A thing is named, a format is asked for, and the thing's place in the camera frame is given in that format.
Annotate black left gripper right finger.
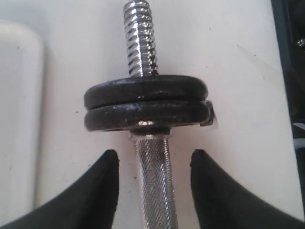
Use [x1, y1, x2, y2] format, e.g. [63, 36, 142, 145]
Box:
[190, 149, 305, 229]

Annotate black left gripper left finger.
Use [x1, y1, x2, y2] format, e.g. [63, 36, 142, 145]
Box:
[3, 149, 119, 229]

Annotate chrome dumbbell bar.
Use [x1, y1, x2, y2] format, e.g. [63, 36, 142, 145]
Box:
[123, 0, 178, 229]

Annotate black plate bar end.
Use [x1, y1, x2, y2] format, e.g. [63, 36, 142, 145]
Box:
[84, 100, 214, 131]

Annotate black weight plate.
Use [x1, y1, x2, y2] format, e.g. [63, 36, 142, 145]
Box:
[84, 75, 208, 110]

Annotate white plastic tray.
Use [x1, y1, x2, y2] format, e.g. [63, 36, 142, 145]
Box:
[0, 19, 45, 191]

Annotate dark frame at table edge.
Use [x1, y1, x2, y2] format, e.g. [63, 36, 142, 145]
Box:
[271, 0, 305, 206]

